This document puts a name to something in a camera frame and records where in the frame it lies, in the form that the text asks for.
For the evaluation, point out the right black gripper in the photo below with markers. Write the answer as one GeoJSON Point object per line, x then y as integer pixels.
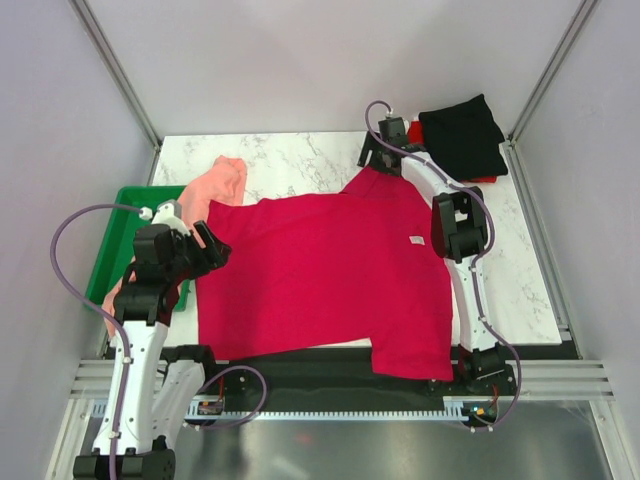
{"type": "Point", "coordinates": [371, 144]}

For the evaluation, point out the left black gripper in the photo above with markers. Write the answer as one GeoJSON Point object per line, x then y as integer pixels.
{"type": "Point", "coordinates": [218, 252]}

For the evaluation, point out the salmon pink t shirt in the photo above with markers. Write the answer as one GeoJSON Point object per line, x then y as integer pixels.
{"type": "Point", "coordinates": [224, 183]}

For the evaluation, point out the magenta polo shirt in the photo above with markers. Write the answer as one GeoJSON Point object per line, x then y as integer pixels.
{"type": "Point", "coordinates": [322, 269]}

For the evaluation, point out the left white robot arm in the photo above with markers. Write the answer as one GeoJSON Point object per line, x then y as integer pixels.
{"type": "Point", "coordinates": [152, 386]}

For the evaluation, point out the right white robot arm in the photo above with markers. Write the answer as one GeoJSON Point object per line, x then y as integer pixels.
{"type": "Point", "coordinates": [461, 231]}

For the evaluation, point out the folded red t shirt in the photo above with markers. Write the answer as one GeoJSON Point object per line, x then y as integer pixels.
{"type": "Point", "coordinates": [415, 136]}

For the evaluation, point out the folded black t shirt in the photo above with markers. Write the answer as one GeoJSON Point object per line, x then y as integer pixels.
{"type": "Point", "coordinates": [464, 140]}

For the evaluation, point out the green plastic tray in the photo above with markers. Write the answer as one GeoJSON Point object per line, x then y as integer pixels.
{"type": "Point", "coordinates": [116, 250]}

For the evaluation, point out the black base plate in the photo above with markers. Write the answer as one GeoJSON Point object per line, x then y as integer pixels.
{"type": "Point", "coordinates": [343, 380]}

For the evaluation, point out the right aluminium frame post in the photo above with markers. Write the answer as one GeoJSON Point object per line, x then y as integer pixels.
{"type": "Point", "coordinates": [570, 36]}

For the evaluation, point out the aluminium frame post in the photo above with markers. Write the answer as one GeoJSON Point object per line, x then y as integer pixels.
{"type": "Point", "coordinates": [107, 54]}
{"type": "Point", "coordinates": [570, 36]}

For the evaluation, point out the front aluminium rail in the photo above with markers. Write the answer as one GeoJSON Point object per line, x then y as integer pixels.
{"type": "Point", "coordinates": [92, 379]}

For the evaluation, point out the white slotted cable duct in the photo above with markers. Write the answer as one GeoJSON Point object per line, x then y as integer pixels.
{"type": "Point", "coordinates": [451, 411]}

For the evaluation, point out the left aluminium frame post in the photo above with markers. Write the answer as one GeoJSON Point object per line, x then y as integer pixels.
{"type": "Point", "coordinates": [107, 54]}

